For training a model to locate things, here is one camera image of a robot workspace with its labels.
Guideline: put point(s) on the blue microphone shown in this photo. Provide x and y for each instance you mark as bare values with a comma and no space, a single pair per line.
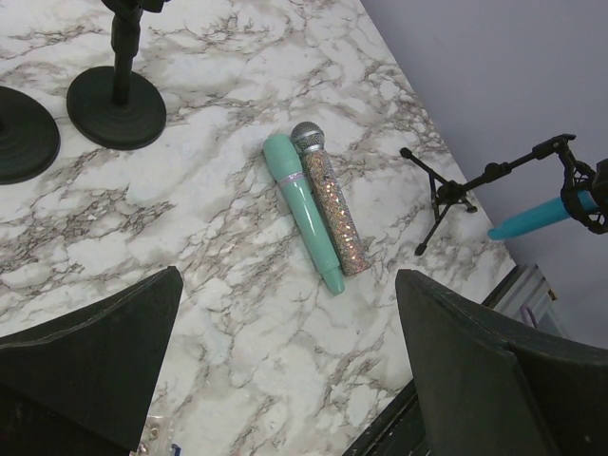
548,213

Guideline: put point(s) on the black round-base stand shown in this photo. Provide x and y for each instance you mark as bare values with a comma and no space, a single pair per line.
30,138
114,106

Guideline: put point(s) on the glitter rhinestone microphone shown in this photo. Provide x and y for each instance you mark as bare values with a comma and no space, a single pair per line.
309,142

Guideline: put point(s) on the mint green microphone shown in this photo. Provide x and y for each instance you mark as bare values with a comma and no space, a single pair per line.
287,170

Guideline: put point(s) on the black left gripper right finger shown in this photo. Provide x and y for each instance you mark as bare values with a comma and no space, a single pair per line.
568,381

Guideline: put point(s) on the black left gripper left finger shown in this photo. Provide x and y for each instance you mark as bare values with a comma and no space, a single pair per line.
84,381

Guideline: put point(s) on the clear plastic screw box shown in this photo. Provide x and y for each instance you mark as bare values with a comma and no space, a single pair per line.
157,438

